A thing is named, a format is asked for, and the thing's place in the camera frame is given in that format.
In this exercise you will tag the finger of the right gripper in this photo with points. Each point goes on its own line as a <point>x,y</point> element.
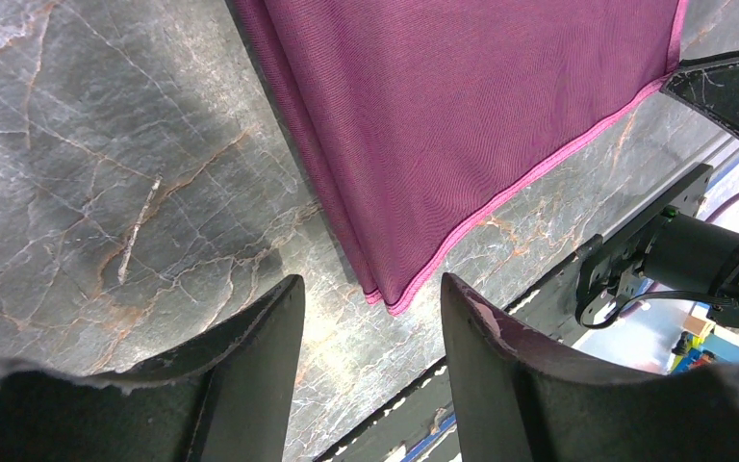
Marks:
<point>710,87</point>

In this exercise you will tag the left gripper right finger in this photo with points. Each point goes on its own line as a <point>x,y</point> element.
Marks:
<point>588,409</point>

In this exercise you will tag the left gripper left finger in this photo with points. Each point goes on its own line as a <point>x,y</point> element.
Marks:
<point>223,395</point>

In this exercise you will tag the purple cloth napkin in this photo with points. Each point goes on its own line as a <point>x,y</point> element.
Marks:
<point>415,120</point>

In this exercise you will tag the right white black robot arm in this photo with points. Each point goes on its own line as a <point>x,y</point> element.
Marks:
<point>665,251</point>

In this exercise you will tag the aluminium frame rail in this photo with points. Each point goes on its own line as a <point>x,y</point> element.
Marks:
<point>718,152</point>

